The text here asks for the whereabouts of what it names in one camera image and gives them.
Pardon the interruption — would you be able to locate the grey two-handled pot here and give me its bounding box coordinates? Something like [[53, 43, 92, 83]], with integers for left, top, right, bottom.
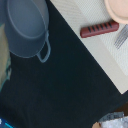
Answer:
[[0, 0, 51, 63]]

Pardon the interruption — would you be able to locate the teal padded gripper finger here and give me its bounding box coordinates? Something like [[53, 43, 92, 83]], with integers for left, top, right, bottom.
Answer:
[[0, 24, 11, 91]]

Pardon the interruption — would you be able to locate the beige round plate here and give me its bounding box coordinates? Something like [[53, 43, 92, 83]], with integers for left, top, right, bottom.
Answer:
[[104, 0, 128, 24]]

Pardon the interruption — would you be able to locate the brown toy sausage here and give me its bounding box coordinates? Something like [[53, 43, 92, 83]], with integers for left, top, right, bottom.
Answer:
[[80, 21, 119, 38]]

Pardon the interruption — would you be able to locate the beige woven placemat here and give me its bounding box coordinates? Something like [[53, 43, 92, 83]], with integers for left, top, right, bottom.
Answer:
[[50, 0, 128, 94]]

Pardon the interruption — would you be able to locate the fork with wooden handle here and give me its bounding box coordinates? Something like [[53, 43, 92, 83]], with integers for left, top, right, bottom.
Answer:
[[114, 24, 128, 49]]

